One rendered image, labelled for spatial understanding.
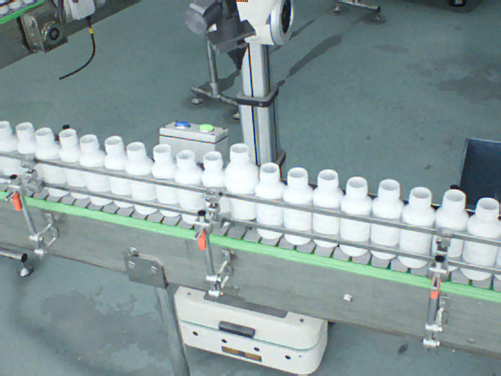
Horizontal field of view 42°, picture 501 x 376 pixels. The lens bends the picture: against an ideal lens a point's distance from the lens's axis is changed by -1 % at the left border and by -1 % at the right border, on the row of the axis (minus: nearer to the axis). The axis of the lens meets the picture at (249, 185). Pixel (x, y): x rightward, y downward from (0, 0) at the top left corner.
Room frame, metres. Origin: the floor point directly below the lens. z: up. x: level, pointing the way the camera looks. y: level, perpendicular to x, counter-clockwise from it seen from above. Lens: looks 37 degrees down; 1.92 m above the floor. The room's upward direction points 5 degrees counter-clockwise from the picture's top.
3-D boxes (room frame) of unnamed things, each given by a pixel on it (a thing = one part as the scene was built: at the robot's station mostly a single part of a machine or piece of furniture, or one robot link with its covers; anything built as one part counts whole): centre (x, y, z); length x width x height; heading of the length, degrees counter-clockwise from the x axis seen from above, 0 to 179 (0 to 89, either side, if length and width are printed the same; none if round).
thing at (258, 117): (1.74, -0.05, 0.74); 0.11 x 0.11 x 0.40; 66
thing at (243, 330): (1.73, -0.05, 0.24); 0.68 x 0.53 x 0.41; 156
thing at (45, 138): (1.24, 0.44, 1.08); 0.06 x 0.06 x 0.17
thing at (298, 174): (1.01, -0.09, 1.08); 0.06 x 0.06 x 0.17
